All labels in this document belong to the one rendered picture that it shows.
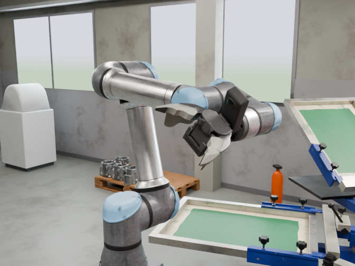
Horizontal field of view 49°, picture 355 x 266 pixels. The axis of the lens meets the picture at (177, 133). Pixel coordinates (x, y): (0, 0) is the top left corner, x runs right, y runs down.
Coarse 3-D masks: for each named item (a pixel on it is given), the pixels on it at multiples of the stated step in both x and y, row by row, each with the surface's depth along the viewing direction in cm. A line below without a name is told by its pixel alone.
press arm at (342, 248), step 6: (318, 246) 191; (324, 246) 191; (342, 246) 191; (348, 246) 191; (324, 252) 190; (342, 252) 187; (348, 252) 186; (354, 252) 185; (342, 258) 187; (348, 258) 186; (354, 258) 185
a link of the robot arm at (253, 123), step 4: (248, 108) 89; (248, 112) 87; (252, 112) 88; (248, 116) 86; (252, 116) 87; (256, 116) 88; (248, 120) 86; (252, 120) 86; (256, 120) 88; (248, 124) 86; (252, 124) 86; (256, 124) 88; (248, 128) 86; (252, 128) 87; (256, 128) 88; (248, 132) 86; (252, 132) 87; (256, 132) 89; (248, 136) 87; (252, 136) 89; (240, 140) 88
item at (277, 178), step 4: (276, 164) 473; (276, 168) 463; (280, 168) 463; (276, 172) 466; (280, 172) 466; (272, 176) 469; (276, 176) 464; (280, 176) 464; (272, 180) 469; (276, 180) 464; (280, 180) 464; (272, 184) 469; (276, 184) 465; (280, 184) 465; (272, 188) 470; (276, 188) 466; (280, 188) 466; (272, 192) 471; (276, 192) 467; (280, 192) 467; (280, 196) 468; (276, 200) 468; (280, 200) 469
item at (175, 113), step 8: (168, 104) 78; (176, 104) 79; (168, 112) 78; (176, 112) 78; (184, 112) 78; (192, 112) 79; (168, 120) 81; (176, 120) 81; (184, 120) 81; (192, 120) 81
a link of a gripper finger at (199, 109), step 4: (184, 104) 80; (188, 104) 81; (192, 104) 81; (196, 104) 82; (196, 108) 81; (200, 108) 82; (204, 108) 82; (200, 112) 81; (196, 116) 81; (200, 116) 81
